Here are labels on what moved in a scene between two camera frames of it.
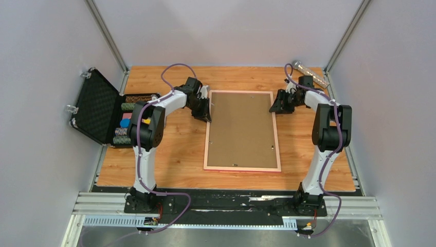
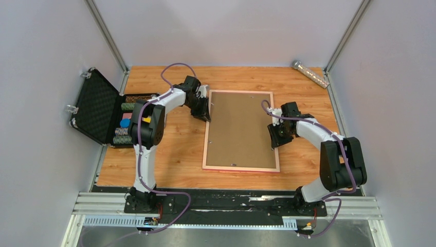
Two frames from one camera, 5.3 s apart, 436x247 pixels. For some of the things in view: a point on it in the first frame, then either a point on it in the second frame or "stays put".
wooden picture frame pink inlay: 242,135 stays put
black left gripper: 204,114 stays put
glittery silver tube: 317,78 stays put
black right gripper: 277,106 to 276,141
